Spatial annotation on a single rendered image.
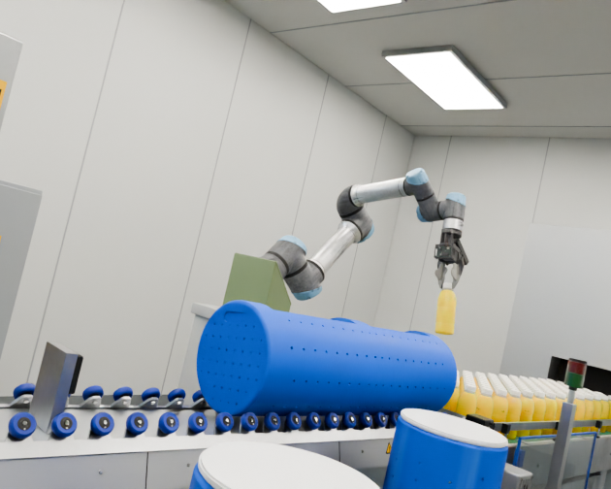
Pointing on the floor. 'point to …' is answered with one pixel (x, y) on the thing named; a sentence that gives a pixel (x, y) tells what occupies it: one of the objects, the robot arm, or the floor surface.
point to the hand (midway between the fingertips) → (448, 285)
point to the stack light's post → (561, 445)
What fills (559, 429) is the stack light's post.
